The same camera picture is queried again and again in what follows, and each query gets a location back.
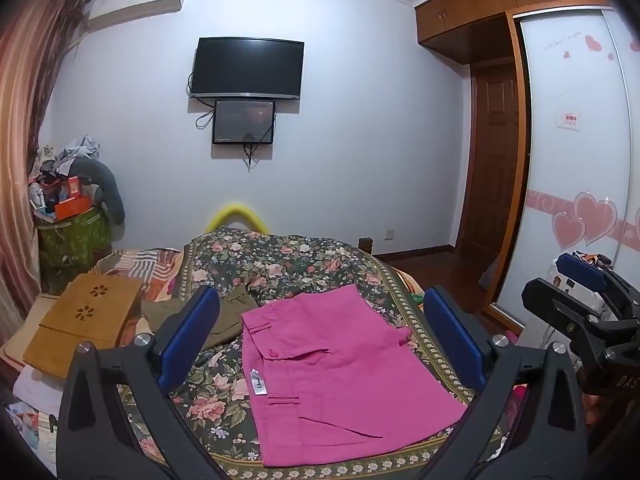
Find wooden lap desk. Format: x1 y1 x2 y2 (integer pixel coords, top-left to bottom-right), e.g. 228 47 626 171
22 274 145 381

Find small black wall screen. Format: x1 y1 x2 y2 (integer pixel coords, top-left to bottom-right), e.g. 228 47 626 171
212 100 277 146

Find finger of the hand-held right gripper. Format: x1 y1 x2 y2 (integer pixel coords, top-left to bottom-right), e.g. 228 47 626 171
521 277 618 361
556 252 640 323

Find white object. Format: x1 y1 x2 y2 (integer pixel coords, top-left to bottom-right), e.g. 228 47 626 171
520 255 621 341

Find yellow foam tube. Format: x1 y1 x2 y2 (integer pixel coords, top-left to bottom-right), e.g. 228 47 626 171
206 202 273 236

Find black wall television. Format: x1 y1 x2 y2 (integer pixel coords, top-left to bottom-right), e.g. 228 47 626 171
189 37 306 101

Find pile of clothes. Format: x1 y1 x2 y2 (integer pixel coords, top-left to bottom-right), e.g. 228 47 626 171
30 135 101 186

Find green patterned bag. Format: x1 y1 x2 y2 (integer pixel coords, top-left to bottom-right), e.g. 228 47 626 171
37 207 112 271

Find brown wooden door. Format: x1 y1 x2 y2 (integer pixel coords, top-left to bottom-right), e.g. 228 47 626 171
467 57 526 261

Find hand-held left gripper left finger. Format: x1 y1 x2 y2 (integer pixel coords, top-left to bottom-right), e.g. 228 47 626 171
56 285 226 480

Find wardrobe with heart decals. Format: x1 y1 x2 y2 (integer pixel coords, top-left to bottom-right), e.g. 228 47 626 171
482 7 640 321

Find floral blanket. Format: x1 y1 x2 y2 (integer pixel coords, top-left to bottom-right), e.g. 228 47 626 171
112 227 506 480

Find pink pants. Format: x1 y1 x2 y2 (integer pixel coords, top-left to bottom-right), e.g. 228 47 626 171
240 284 468 468

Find wooden overhead cabinet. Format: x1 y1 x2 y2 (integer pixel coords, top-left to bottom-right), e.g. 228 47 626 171
414 0 621 65

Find olive green pants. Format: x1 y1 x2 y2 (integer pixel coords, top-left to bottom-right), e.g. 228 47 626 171
141 284 261 351

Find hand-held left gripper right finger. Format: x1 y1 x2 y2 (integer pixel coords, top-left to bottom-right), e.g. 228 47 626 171
420 285 588 480

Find white air conditioner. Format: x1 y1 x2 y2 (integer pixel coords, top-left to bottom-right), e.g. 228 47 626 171
87 0 188 31

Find orange box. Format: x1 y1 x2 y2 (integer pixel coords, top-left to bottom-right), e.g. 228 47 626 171
54 196 94 221

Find striped patchwork blanket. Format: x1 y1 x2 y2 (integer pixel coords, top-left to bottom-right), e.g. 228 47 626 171
97 247 183 296

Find pink striped curtain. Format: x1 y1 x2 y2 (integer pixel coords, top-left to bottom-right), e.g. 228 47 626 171
0 0 93 301

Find black cable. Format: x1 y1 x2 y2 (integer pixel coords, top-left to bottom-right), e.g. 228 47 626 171
187 72 217 131
242 132 267 170

